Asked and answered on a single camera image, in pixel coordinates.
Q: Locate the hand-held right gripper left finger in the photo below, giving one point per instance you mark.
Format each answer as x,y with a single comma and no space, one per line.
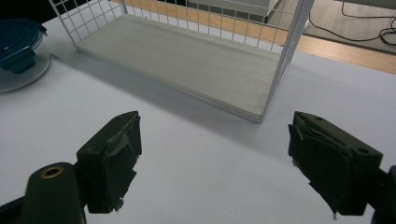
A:
109,161

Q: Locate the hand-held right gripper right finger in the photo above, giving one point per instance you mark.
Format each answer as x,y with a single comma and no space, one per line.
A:
336,161

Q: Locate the round glass container blue lid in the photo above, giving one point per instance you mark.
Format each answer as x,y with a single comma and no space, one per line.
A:
15,40

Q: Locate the white cabinet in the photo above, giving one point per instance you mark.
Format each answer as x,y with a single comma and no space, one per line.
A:
230,6

